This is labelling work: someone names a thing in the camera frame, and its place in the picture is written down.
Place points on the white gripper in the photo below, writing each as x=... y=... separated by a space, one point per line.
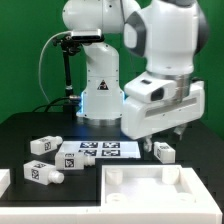
x=141 y=120

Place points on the grey camera on stand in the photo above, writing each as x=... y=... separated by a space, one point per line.
x=94 y=35

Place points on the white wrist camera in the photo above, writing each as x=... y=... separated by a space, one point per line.
x=150 y=90

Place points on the white corner fence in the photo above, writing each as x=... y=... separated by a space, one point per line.
x=203 y=211

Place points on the white sheet with tags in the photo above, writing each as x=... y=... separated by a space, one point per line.
x=103 y=149

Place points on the white block left edge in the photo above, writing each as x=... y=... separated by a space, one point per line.
x=4 y=180

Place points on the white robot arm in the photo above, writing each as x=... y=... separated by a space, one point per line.
x=168 y=33

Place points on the black camera stand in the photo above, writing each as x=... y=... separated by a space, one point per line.
x=69 y=48

